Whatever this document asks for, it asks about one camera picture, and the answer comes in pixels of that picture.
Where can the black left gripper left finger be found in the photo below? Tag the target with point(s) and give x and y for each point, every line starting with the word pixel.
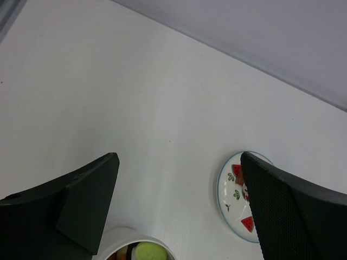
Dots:
pixel 63 218

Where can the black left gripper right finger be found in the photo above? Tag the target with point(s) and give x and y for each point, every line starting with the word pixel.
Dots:
pixel 294 218

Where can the white cylindrical lunch container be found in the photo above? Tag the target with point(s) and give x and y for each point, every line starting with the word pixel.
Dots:
pixel 119 237

